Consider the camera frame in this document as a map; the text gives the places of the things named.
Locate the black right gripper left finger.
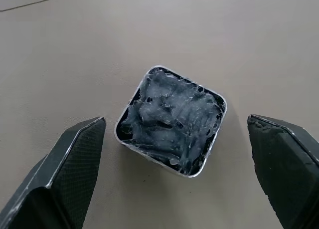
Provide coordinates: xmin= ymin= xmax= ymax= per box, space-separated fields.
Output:
xmin=0 ymin=117 xmax=107 ymax=229

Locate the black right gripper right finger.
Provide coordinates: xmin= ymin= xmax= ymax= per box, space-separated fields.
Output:
xmin=247 ymin=114 xmax=319 ymax=229

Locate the square bin with plastic liner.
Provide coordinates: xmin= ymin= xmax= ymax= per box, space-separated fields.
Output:
xmin=114 ymin=64 xmax=228 ymax=178

